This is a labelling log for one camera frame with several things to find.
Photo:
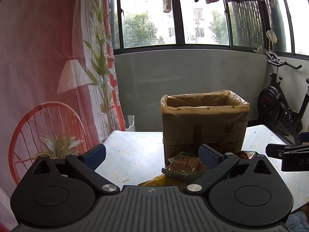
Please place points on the window with dark frame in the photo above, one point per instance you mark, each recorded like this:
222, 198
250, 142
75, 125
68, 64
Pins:
179, 29

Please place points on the printed curtain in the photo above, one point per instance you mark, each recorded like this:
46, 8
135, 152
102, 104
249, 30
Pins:
48, 53

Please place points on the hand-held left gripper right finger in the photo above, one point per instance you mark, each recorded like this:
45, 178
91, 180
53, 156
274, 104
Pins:
209, 159

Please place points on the taped cardboard box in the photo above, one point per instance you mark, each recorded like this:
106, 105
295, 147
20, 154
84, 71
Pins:
205, 125

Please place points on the red snack packet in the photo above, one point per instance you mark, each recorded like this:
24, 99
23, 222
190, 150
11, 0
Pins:
246, 154

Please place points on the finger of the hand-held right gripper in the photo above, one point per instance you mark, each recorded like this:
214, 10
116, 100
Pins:
275, 150

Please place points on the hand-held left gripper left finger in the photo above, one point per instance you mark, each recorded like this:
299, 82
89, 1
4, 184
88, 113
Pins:
94, 156

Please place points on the small white hanging cloth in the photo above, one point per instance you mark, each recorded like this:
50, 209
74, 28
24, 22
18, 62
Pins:
271, 36

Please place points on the black exercise bike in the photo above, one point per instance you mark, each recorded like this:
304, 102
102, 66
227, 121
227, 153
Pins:
272, 101

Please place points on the white bin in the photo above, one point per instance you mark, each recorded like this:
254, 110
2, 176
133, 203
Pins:
129, 123

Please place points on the green-edged clear snack packet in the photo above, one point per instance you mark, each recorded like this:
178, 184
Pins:
183, 167

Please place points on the gold snack packet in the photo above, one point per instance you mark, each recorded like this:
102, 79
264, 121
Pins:
164, 182

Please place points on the blue fluffy cloth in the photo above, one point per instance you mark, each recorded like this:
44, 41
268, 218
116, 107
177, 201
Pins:
299, 221

